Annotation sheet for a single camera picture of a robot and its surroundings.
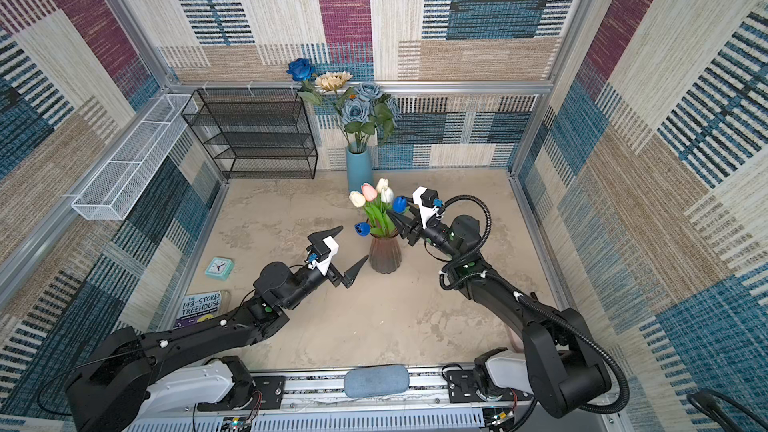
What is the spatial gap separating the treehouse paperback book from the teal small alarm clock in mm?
61

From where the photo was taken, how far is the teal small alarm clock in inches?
36.8

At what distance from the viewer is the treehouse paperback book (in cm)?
85
